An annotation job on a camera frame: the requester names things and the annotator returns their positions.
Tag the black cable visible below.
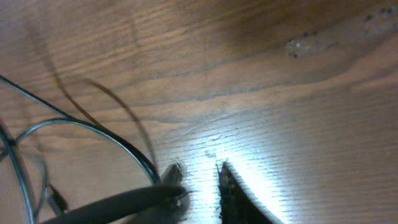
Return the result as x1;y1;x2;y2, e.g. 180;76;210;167
0;74;187;224

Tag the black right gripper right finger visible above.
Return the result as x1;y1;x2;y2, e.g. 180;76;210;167
216;162;283;224

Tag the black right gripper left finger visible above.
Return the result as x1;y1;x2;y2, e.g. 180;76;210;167
124;163;190;224

